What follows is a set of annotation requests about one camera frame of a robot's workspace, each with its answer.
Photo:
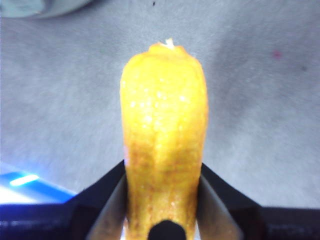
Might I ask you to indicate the yellow corn cob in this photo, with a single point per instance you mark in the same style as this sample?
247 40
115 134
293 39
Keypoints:
163 120

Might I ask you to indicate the pale green electric pot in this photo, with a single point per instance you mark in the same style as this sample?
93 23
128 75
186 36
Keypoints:
37 7

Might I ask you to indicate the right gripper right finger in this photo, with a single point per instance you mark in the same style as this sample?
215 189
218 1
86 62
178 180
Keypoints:
250 222

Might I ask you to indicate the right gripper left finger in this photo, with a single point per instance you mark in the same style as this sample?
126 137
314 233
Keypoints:
62 220

